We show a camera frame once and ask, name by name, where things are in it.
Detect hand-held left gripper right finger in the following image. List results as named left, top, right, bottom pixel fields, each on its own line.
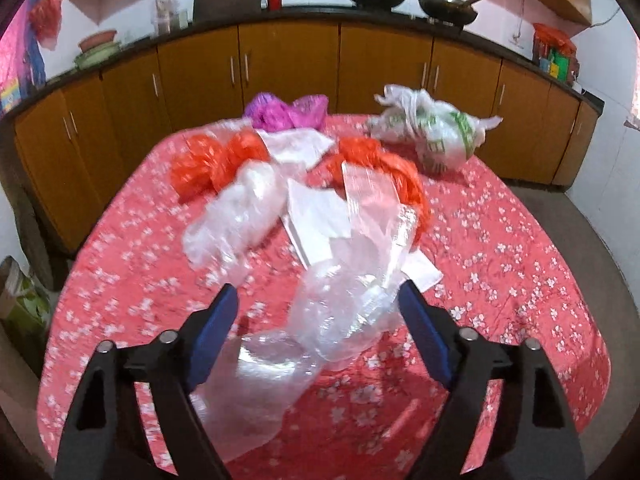
left=398, top=279, right=586, bottom=480

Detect pink basin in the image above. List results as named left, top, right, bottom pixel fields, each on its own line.
left=77, top=30, right=118, bottom=53

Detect yellow detergent bottle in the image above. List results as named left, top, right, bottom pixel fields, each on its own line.
left=0, top=77, right=23, bottom=113

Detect red floral tablecloth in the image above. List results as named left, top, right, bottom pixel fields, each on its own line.
left=37, top=112, right=613, bottom=480

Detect white bucket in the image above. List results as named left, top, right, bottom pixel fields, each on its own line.
left=0, top=255, right=51, bottom=343

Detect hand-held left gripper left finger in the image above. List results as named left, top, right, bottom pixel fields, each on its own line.
left=54, top=282, right=240, bottom=480

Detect white plastic sheet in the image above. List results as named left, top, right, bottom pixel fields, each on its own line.
left=257, top=127, right=335, bottom=167

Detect hanging red plastic bag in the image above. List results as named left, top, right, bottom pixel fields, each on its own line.
left=27, top=0, right=63, bottom=51

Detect wooden base cabinets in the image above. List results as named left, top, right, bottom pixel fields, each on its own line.
left=12, top=20, right=601, bottom=256

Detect pink curtain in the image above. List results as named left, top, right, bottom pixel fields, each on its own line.
left=0, top=0, right=48, bottom=91

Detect white green printed plastic bag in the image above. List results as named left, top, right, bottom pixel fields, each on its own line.
left=367, top=84, right=503, bottom=173

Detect group of items counter right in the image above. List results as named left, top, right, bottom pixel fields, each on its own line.
left=532, top=22, right=581, bottom=83

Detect black wok with lid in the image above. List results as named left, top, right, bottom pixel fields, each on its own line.
left=417, top=0, right=483, bottom=28

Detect clear bag with jars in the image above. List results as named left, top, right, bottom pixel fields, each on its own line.
left=152, top=0, right=190, bottom=36

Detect black kitchen countertop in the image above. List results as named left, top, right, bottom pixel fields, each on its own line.
left=0, top=5, right=606, bottom=121

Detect green basin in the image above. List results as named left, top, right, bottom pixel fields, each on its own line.
left=74, top=42, right=123, bottom=71

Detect purple plastic bag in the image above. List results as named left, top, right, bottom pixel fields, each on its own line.
left=244, top=91, right=330, bottom=131

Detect clear plastic bag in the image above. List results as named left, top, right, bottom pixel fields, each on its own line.
left=300, top=162, right=418, bottom=363

